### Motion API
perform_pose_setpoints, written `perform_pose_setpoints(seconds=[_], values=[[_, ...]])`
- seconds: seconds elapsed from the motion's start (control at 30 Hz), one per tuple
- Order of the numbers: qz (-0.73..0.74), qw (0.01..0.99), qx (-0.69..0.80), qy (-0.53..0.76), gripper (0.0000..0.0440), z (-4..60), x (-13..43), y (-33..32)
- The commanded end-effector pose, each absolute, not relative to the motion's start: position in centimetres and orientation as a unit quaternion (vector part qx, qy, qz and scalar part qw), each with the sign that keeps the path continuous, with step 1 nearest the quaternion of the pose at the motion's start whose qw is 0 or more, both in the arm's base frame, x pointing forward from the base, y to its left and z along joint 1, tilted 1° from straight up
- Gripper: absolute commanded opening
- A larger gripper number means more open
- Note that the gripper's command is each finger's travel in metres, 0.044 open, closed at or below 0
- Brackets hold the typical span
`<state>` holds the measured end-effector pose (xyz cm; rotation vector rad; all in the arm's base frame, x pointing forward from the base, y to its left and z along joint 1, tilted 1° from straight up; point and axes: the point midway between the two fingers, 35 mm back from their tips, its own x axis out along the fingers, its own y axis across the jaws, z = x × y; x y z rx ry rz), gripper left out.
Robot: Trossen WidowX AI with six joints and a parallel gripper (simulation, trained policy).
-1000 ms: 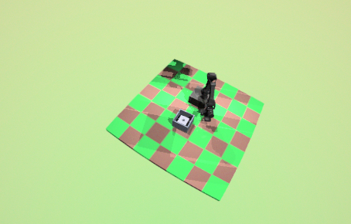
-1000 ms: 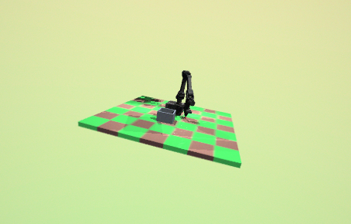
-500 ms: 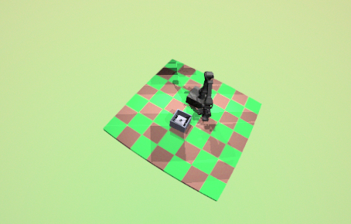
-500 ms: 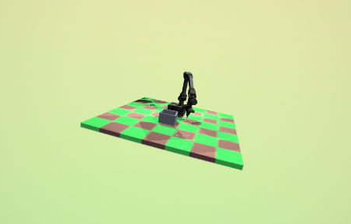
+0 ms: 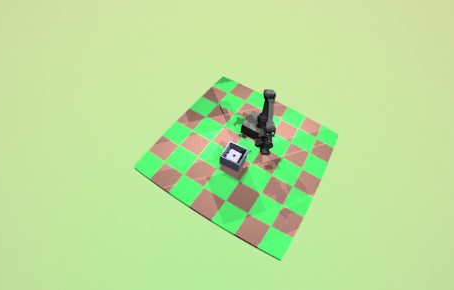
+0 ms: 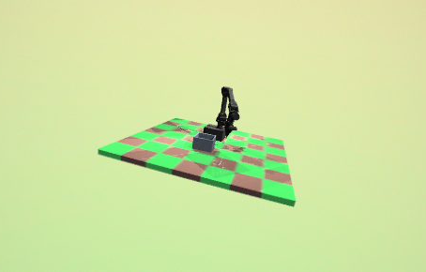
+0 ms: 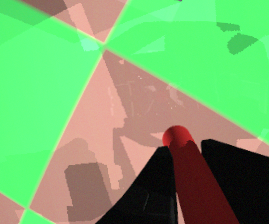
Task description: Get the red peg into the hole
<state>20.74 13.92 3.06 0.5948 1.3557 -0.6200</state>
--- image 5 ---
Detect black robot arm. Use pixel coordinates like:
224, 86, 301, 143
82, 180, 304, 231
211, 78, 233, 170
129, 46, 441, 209
255, 89, 276, 149

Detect white square plate with hole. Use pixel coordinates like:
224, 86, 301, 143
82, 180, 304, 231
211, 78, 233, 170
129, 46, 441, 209
226, 149, 242, 163

